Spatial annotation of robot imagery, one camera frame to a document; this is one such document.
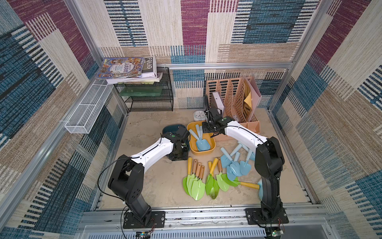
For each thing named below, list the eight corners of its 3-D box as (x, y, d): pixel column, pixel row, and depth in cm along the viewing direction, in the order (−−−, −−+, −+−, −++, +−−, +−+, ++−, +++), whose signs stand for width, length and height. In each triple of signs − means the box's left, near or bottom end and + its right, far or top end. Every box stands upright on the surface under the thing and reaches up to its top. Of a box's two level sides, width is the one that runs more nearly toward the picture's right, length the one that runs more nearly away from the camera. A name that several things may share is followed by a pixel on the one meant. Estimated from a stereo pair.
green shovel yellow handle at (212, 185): (205, 198, 81) (205, 196, 78) (206, 160, 95) (206, 157, 92) (219, 199, 80) (220, 197, 77) (217, 161, 94) (218, 158, 91)
